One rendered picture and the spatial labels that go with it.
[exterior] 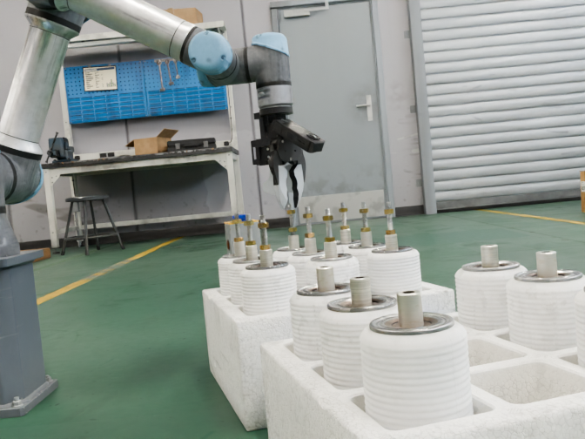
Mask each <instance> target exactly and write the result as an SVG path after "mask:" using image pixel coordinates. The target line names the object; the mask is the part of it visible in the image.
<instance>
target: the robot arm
mask: <svg viewBox="0 0 585 439"><path fill-rule="evenodd" d="M26 1H28V4H27V7H26V11H25V13H24V15H25V17H26V18H27V20H28V22H29V25H30V26H29V29H28V32H27V35H26V38H25V41H24V46H23V49H22V52H21V55H20V58H19V61H18V64H17V69H16V72H15V76H14V78H13V81H12V85H11V88H10V93H9V96H8V99H7V102H6V105H5V108H4V111H3V116H2V119H1V122H0V258H2V257H7V256H11V255H16V254H20V246H19V242H18V240H17V237H16V235H15V234H14V231H13V229H12V227H11V225H10V222H9V221H8V219H7V213H6V206H5V205H15V204H19V203H22V202H25V201H26V200H29V199H31V198H33V197H34V196H35V195H36V194H37V193H38V191H39V190H40V188H41V186H42V184H43V181H44V171H43V169H42V167H41V164H40V162H41V159H42V156H43V151H42V150H41V148H40V146H39V144H38V143H39V139H40V137H41V134H42V131H43V128H44V123H45V120H46V117H47V114H48V111H49V108H50V103H51V100H52V97H53V94H54V91H55V88H56V85H57V81H58V77H59V74H60V71H61V68H62V65H63V62H64V57H65V54H66V51H67V48H68V45H69V42H70V40H71V39H72V38H74V37H77V36H79V34H80V31H81V29H82V26H83V24H84V23H86V22H87V21H89V20H90V19H91V20H93V21H95V22H97V23H99V24H102V25H104V26H106V27H108V28H110V29H112V30H114V31H116V32H119V33H121V34H123V35H125V36H127V37H129V38H131V39H134V40H136V41H138V42H140V43H141V44H144V45H146V46H149V47H151V48H152V49H154V50H156V51H159V52H161V53H163V54H165V55H167V56H169V57H172V58H174V59H176V60H178V61H180V62H181V63H183V64H186V65H188V66H190V67H192V68H194V69H196V71H197V76H198V81H199V83H200V84H201V85H202V86H204V87H220V86H225V85H233V84H249V83H255V82H256V90H257V97H258V106H259V109H260V110H259V112H257V113H253V114H254V119H257V120H259V129H260V137H261V138H257V139H256V140H253V141H251V148H252V164H253V165H269V168H270V176H269V179H268V180H267V181H266V182H264V184H263V191H264V192H266V193H270V194H272V195H276V198H277V201H278V202H279V205H280V207H281V209H286V204H287V201H288V198H287V194H286V193H287V192H291V193H293V203H294V208H297V207H298V206H299V202H300V199H301V195H302V192H303V188H304V183H305V179H306V161H305V157H304V154H303V150H304V151H306V152H309V153H315V152H322V149H323V146H324V144H325V140H324V139H322V138H321V137H319V136H318V135H316V134H314V133H312V132H309V131H308V130H307V129H305V128H304V127H302V126H300V125H298V124H296V123H295V122H293V121H292V120H290V119H286V115H290V114H293V107H292V105H293V89H292V82H291V72H290V63H289V57H290V55H289V52H288V46H287V40H286V37H285V36H284V35H283V34H281V33H277V32H267V33H262V34H258V35H256V36H254V37H253V38H252V43H251V45H252V46H247V47H241V48H232V47H231V46H230V44H229V43H228V41H227V40H226V39H225V38H224V37H223V36H221V35H220V34H218V33H217V32H214V31H210V30H203V29H201V28H199V27H198V26H196V25H194V24H191V23H189V22H187V21H185V20H183V19H181V18H179V17H176V16H174V15H172V14H171V13H168V12H166V11H164V10H161V9H160V8H158V7H156V6H154V5H151V4H149V3H147V2H145V1H143V0H26ZM253 147H255V148H256V157H257V159H254V152H253ZM286 163H290V165H287V166H286V168H285V167H284V166H283V165H286Z"/></svg>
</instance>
